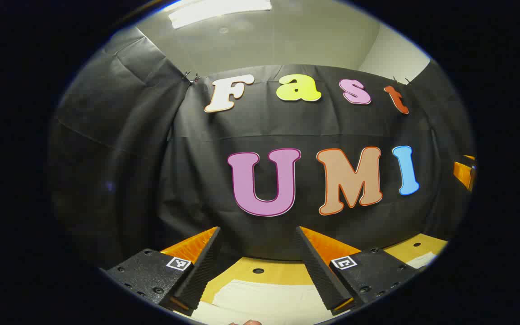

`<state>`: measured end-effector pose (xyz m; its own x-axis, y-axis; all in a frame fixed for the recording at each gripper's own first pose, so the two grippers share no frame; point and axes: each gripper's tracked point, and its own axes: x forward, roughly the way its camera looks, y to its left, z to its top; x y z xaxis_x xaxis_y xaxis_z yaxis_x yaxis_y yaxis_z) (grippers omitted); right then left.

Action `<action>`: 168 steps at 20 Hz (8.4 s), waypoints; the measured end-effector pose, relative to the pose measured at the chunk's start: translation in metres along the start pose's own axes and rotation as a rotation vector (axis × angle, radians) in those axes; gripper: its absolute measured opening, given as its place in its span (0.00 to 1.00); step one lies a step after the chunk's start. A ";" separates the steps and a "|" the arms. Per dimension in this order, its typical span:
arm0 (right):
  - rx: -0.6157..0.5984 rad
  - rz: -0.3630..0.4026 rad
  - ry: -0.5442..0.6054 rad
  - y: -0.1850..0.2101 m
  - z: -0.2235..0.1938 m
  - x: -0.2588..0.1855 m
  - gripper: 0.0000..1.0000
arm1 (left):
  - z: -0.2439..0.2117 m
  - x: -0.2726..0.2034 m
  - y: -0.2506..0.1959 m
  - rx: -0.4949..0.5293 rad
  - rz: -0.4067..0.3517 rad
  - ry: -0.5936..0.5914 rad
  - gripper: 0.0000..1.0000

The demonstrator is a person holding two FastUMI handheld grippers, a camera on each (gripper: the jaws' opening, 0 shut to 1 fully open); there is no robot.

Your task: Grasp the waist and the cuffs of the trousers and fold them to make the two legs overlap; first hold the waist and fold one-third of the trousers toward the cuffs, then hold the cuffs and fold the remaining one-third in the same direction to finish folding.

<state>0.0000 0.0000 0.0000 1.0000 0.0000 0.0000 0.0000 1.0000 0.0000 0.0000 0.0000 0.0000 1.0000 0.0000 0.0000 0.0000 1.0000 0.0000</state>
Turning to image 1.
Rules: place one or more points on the black backdrop cloth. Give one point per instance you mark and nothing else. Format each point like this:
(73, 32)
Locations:
(151, 158)

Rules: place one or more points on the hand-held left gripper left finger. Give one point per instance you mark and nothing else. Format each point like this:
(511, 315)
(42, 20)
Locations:
(199, 275)

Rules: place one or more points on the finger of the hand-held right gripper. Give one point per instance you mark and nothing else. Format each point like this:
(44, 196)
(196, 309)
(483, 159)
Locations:
(463, 174)

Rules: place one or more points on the black cloth clip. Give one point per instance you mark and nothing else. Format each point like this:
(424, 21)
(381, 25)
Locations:
(192, 78)
(401, 81)

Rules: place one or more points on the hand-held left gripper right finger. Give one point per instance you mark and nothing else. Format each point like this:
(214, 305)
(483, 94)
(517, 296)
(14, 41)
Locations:
(323, 280)

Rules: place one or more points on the white jeans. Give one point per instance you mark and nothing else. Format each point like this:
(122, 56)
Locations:
(264, 302)

